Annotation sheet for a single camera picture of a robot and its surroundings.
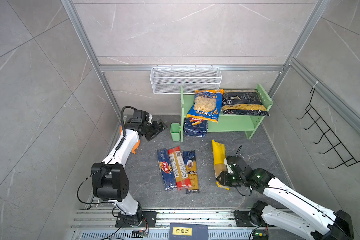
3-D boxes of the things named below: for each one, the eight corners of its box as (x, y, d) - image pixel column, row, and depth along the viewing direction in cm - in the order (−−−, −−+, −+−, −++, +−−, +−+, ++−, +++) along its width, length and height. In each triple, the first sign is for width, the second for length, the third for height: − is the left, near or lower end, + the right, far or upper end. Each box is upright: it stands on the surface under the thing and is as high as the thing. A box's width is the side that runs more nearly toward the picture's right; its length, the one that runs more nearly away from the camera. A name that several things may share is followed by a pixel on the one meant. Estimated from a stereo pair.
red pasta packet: (177, 190, 84) (177, 189, 81) (168, 151, 100) (168, 149, 98) (191, 186, 85) (191, 185, 83) (180, 149, 102) (179, 146, 99)
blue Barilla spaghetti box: (165, 192, 83) (165, 190, 81) (157, 153, 100) (156, 150, 97) (178, 188, 85) (178, 186, 82) (167, 150, 101) (167, 147, 98)
